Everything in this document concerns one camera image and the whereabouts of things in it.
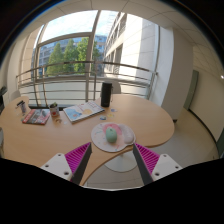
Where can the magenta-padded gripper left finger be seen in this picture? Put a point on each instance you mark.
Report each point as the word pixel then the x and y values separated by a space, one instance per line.
pixel 77 159

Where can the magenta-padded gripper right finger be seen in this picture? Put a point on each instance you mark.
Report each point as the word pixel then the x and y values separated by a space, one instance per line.
pixel 148 159

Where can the mint green computer mouse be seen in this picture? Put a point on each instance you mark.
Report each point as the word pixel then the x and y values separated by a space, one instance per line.
pixel 111 135

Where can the white round table base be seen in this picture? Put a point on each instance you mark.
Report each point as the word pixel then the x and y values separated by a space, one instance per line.
pixel 121 161

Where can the brown round sticker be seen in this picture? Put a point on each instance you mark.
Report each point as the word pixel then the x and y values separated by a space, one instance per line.
pixel 58 120

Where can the white blue illustrated book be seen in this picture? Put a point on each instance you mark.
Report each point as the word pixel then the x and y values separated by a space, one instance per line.
pixel 83 111

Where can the blue white sticker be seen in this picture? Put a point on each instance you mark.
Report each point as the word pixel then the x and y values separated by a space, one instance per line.
pixel 102 117

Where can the white mug with red print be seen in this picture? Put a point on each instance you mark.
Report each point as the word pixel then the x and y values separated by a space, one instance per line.
pixel 54 110

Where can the round yellow sticker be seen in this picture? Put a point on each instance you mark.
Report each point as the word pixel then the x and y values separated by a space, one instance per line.
pixel 110 115

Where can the pale blue sticker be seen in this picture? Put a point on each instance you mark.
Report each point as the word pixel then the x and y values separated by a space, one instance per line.
pixel 114 110

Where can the black tall tumbler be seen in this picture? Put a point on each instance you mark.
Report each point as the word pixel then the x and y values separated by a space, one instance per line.
pixel 106 94

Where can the white chair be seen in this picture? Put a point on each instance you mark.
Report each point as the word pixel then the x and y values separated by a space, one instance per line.
pixel 15 95
pixel 116 87

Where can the grey-green door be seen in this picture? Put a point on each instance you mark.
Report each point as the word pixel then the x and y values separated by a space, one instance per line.
pixel 191 90

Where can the metal balcony railing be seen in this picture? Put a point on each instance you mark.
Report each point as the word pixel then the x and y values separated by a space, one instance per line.
pixel 66 75

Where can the black office printer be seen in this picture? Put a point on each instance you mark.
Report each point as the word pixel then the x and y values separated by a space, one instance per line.
pixel 2 100

